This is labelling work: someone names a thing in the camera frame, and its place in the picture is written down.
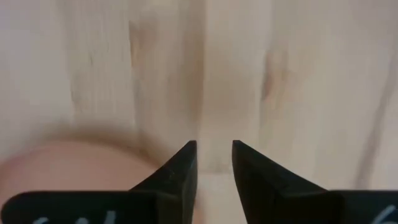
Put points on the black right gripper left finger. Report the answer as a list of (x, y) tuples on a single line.
[(168, 199)]

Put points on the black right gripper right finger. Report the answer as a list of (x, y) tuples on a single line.
[(267, 199)]

